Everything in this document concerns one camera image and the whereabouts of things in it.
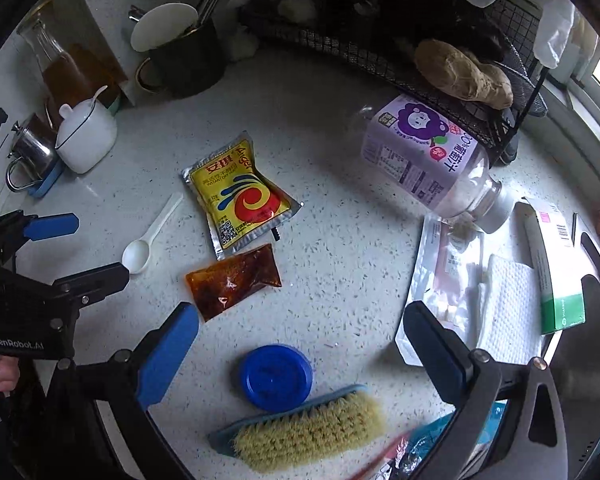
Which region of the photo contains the clear plastic bottle purple label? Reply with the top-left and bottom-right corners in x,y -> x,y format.
347,93 -> 517,235

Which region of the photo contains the person's left hand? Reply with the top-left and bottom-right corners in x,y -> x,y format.
0,357 -> 22,397

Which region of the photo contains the yellow foil sachet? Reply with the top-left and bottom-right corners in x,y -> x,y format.
181,131 -> 302,261

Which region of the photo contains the red sauce packet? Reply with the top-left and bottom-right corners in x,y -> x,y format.
185,243 -> 284,323

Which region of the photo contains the black utensil cup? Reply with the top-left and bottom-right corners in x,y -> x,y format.
146,14 -> 229,101

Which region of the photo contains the white paper towel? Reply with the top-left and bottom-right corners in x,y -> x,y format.
472,253 -> 547,357

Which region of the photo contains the blue coaster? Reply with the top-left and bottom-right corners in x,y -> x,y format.
28,164 -> 67,199

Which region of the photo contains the white lidded sugar bowl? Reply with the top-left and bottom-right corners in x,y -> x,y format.
54,85 -> 119,176

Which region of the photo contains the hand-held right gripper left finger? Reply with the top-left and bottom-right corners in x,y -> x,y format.
45,301 -> 201,480

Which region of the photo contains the green and white box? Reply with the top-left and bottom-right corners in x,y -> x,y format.
521,197 -> 587,336

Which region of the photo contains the blue round lid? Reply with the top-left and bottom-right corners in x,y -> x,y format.
238,343 -> 314,414

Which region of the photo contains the glass bottle brown liquid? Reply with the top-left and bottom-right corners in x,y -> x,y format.
16,4 -> 127,128

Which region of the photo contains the white ladle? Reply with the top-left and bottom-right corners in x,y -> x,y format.
129,2 -> 199,54

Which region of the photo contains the blue plastic wrapper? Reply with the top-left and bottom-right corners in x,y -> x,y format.
402,399 -> 509,480

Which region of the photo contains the white plastic spoon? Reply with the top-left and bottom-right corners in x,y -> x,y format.
121,192 -> 185,275

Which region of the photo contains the clear plastic glove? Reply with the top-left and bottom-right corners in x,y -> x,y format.
455,0 -> 582,69

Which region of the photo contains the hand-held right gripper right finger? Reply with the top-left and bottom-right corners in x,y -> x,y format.
403,301 -> 569,480

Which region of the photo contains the metal mesh strainer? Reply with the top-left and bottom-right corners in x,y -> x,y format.
500,45 -> 549,122

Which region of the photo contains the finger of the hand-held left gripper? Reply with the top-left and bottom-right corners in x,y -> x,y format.
0,210 -> 80,261
50,261 -> 131,313

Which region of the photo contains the white plastic pouch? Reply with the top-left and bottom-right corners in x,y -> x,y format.
395,215 -> 487,367

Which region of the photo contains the ginger root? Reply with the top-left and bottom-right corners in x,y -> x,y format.
413,38 -> 515,110

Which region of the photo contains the blue scrub brush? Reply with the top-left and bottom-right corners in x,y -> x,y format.
208,384 -> 389,473

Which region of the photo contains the black wire rack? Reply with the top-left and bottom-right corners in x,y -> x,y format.
239,0 -> 550,167

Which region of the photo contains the garlic bulb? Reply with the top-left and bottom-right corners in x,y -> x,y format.
269,0 -> 318,24

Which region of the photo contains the stainless steel sink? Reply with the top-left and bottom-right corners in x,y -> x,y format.
545,230 -> 600,463

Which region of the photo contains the red stick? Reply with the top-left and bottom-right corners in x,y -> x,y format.
351,429 -> 414,480

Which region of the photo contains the small steel pot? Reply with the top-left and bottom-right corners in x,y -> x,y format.
5,115 -> 61,194

